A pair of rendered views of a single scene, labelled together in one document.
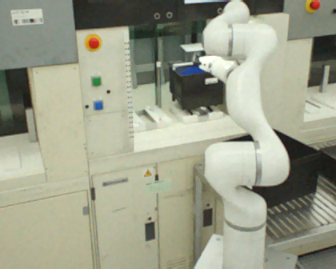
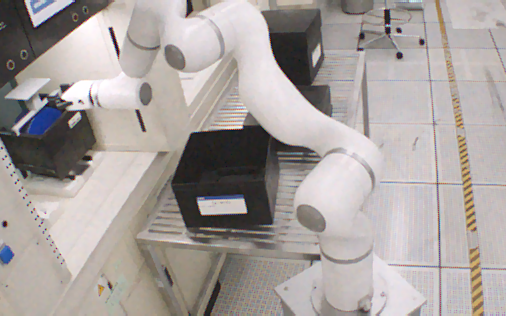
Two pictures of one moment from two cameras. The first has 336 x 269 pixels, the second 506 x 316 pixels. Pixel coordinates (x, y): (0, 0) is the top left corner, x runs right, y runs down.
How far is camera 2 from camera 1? 84 cm
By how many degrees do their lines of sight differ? 45
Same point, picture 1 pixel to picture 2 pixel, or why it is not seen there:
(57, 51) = not seen: outside the picture
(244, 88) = (287, 92)
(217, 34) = (200, 36)
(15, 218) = not seen: outside the picture
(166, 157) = (106, 252)
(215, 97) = (87, 138)
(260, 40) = (251, 21)
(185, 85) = (51, 145)
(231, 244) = (355, 279)
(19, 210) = not seen: outside the picture
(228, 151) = (340, 182)
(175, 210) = (142, 301)
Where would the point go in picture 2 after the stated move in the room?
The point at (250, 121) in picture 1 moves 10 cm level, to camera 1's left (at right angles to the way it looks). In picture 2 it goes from (321, 129) to (294, 158)
